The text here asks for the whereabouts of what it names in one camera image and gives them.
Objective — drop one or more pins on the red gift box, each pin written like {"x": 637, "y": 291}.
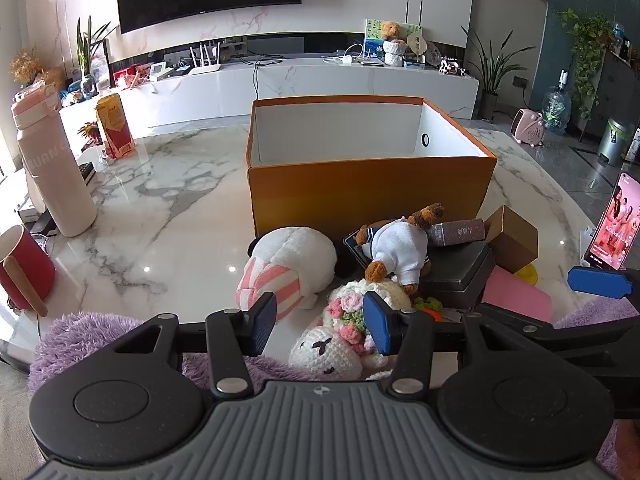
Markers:
{"x": 131, "y": 79}

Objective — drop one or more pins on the green trailing pothos plant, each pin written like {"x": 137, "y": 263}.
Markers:
{"x": 590, "y": 40}

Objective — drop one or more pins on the yellow and red drink carton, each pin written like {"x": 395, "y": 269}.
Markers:
{"x": 116, "y": 127}

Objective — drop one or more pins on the black book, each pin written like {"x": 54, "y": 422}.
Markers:
{"x": 87, "y": 174}

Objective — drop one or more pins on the small brown cardboard box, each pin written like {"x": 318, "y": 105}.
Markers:
{"x": 515, "y": 240}

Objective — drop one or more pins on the white marble tv cabinet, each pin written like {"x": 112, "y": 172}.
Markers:
{"x": 350, "y": 85}

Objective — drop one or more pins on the white phone stand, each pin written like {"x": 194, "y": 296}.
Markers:
{"x": 586, "y": 242}

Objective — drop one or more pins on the blue water jug with pump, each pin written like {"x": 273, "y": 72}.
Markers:
{"x": 556, "y": 107}

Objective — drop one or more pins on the black and white cow figurine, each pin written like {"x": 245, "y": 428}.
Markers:
{"x": 452, "y": 67}

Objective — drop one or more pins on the white knitted basket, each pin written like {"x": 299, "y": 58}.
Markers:
{"x": 394, "y": 60}
{"x": 394, "y": 47}

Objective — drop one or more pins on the yellow round lid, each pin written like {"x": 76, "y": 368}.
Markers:
{"x": 529, "y": 275}

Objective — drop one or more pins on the small brown teddy bear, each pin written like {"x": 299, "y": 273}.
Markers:
{"x": 392, "y": 31}

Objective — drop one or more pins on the white and pink striped plush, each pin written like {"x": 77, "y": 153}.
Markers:
{"x": 295, "y": 255}

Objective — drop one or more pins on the pink water bottle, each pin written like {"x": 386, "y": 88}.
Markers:
{"x": 55, "y": 175}

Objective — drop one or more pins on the brown bear plush white shirt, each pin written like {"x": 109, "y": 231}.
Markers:
{"x": 400, "y": 250}

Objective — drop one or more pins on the silver trash can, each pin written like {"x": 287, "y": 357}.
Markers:
{"x": 614, "y": 142}

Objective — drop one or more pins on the white router with antennas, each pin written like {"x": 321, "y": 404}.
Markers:
{"x": 205, "y": 67}

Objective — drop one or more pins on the dark brown printed box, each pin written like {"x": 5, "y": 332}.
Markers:
{"x": 457, "y": 232}

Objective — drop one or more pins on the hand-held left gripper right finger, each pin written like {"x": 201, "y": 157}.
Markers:
{"x": 377, "y": 325}

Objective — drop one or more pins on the purple fluffy mat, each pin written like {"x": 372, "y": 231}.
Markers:
{"x": 75, "y": 335}

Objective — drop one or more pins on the smartphone with lit screen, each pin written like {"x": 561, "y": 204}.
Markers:
{"x": 617, "y": 220}

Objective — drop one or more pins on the orange cardboard box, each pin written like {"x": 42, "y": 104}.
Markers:
{"x": 370, "y": 190}

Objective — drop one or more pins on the dark grey sideboard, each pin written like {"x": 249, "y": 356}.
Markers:
{"x": 620, "y": 90}

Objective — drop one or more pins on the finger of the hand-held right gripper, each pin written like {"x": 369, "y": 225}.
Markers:
{"x": 597, "y": 281}
{"x": 550, "y": 332}

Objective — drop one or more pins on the orange crochet carrot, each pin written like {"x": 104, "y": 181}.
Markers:
{"x": 432, "y": 313}

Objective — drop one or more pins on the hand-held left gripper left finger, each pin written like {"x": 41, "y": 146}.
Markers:
{"x": 262, "y": 322}

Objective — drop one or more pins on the dried yellow flower bunch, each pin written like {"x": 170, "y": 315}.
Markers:
{"x": 27, "y": 65}

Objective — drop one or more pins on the pink fan heater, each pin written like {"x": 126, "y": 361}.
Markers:
{"x": 527, "y": 127}

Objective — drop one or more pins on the red spiky ornament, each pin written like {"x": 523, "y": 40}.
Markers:
{"x": 91, "y": 134}

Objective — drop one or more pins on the white crochet bunny with flowers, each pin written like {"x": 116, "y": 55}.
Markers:
{"x": 320, "y": 352}

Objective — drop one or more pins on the wooden fan-shaped ornament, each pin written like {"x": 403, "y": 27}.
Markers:
{"x": 417, "y": 46}

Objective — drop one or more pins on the white desk display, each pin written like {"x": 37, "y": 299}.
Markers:
{"x": 161, "y": 71}

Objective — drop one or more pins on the long-leaf potted plant black pot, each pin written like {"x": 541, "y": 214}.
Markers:
{"x": 492, "y": 70}

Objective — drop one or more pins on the pink box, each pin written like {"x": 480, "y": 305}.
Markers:
{"x": 520, "y": 292}

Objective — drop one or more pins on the black hexagonal box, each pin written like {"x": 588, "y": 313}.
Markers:
{"x": 455, "y": 270}

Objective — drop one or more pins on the tall green plant in vase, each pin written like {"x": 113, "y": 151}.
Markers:
{"x": 87, "y": 50}

